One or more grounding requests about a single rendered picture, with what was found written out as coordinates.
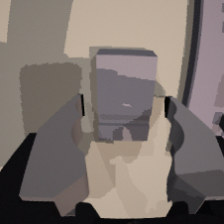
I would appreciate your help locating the grey fixture plate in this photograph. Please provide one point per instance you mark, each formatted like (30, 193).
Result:
(203, 93)

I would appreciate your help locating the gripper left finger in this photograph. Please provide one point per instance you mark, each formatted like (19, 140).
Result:
(46, 176)

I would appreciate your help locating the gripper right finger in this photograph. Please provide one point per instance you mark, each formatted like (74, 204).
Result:
(196, 175)

